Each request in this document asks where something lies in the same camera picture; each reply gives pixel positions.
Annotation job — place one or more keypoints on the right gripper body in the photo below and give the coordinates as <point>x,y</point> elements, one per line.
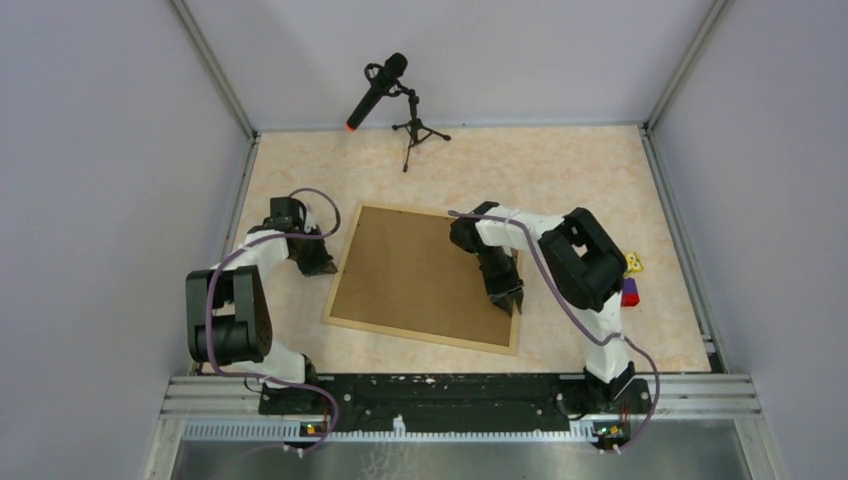
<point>499,272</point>

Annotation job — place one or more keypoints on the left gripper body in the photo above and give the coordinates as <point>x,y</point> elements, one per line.
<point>309,245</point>

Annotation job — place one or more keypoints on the wooden picture frame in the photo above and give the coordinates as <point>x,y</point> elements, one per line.
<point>331,311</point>

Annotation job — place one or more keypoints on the brown backing board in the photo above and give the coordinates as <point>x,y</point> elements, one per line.
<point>411,278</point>

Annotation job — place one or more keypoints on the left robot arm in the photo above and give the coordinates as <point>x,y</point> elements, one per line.
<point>229,324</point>

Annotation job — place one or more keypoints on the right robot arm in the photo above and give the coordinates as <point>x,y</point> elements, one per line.
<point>580,264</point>

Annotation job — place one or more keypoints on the red blue block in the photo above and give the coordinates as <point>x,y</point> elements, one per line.
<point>630,293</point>

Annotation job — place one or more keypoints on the yellow toy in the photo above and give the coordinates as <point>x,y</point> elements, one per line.
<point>634,263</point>

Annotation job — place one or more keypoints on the black tripod stand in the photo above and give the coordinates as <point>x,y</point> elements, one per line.
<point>416,130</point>

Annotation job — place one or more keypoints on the black microphone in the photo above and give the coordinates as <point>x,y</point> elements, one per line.
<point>384,81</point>

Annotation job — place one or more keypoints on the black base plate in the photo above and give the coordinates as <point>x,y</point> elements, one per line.
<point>453,403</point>

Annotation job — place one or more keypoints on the aluminium rail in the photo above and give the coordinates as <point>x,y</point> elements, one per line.
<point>214,408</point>

